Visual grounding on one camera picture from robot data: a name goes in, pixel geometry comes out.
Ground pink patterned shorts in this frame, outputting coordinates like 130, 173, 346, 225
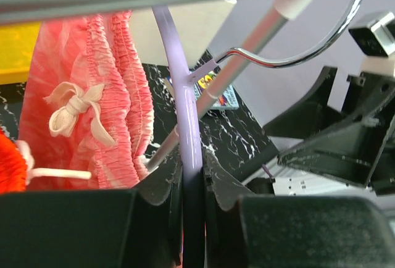
19, 11, 154, 190

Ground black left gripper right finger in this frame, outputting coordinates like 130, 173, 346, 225
203, 151, 394, 267

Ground black marble table mat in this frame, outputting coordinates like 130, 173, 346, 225
1, 64, 278, 181

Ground yellow plastic crate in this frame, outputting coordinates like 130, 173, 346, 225
0, 22, 41, 85

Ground white storage box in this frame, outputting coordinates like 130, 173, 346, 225
130, 0, 237, 68

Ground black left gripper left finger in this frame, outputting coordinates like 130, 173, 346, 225
1, 166, 181, 267

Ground treehouse children's book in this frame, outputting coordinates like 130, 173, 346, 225
166, 67, 239, 111

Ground orange garment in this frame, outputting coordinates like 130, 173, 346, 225
0, 130, 27, 194

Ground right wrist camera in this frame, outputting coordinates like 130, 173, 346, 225
348, 10, 395, 79

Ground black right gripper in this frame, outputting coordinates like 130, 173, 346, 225
262, 66, 394, 188

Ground lilac wire clothes hanger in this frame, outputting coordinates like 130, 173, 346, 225
148, 0, 362, 267

